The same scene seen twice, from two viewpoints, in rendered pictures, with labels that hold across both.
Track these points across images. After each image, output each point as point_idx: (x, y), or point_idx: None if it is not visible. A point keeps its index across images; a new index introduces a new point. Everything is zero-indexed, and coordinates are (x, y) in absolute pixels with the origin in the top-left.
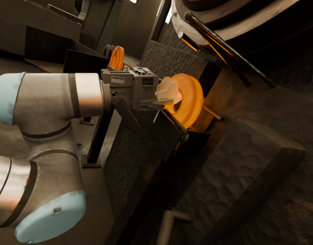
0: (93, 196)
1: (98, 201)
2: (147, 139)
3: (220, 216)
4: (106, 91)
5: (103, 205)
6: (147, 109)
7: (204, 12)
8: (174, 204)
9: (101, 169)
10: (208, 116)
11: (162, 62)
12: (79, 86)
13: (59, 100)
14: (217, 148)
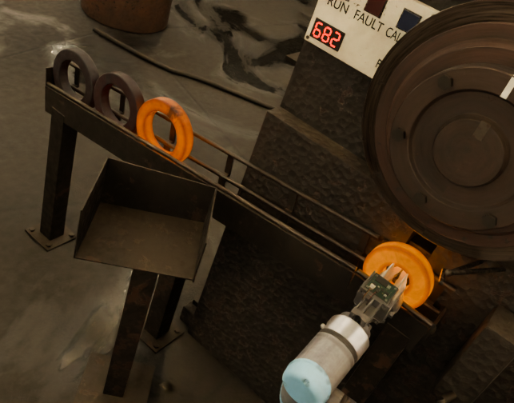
0: (217, 391)
1: (229, 394)
2: (324, 294)
3: (482, 389)
4: (368, 333)
5: (241, 396)
6: (388, 316)
7: (440, 223)
8: (404, 371)
9: (186, 337)
10: (437, 285)
11: (323, 177)
12: (356, 348)
13: (348, 369)
14: (473, 346)
